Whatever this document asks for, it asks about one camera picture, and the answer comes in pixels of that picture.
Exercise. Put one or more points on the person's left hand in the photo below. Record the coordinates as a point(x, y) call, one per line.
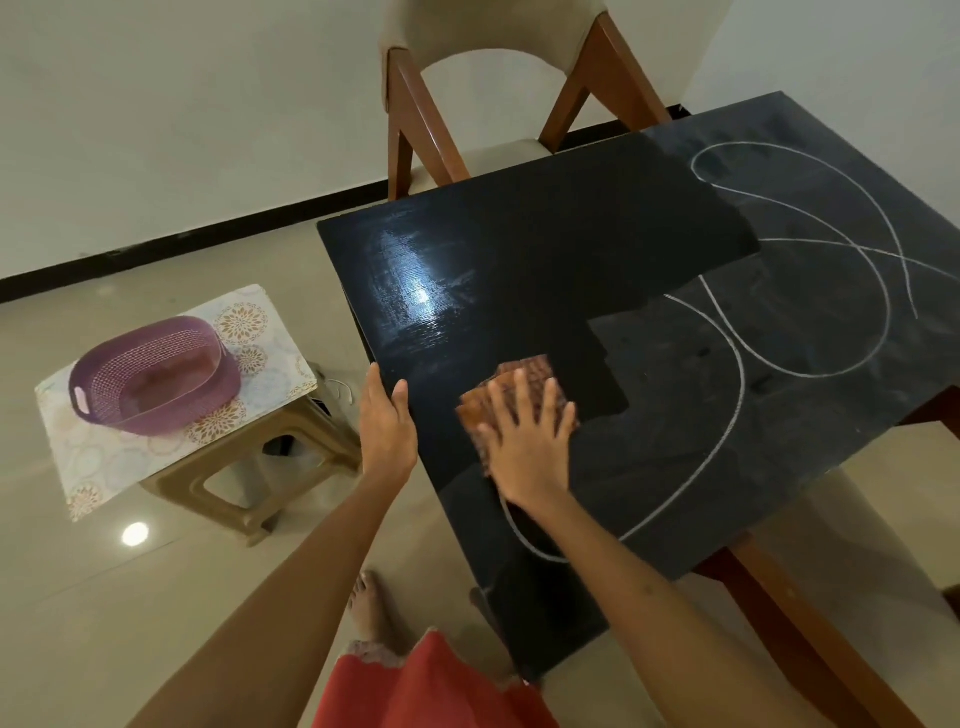
point(386, 435)

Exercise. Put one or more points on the person's right hand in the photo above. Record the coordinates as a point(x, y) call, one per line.
point(532, 457)

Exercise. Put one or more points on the brown striped cloth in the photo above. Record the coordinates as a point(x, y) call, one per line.
point(480, 405)

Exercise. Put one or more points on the beige stool with patterned top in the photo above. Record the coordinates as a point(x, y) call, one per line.
point(270, 345)

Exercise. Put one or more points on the beige cushioned wooden chair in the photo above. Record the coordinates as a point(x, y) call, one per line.
point(487, 26)
point(780, 622)

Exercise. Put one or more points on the person's right forearm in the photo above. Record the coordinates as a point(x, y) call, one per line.
point(637, 615)

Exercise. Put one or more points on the person's left forearm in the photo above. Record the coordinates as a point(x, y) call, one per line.
point(300, 600)

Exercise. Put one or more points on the person's left foot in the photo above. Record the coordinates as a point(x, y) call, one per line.
point(371, 607)

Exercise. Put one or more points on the person's red garment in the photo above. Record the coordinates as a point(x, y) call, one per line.
point(427, 690)

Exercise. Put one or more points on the black marble table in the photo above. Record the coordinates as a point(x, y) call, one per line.
point(525, 262)

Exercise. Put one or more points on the purple plastic basket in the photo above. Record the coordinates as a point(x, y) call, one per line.
point(97, 390)

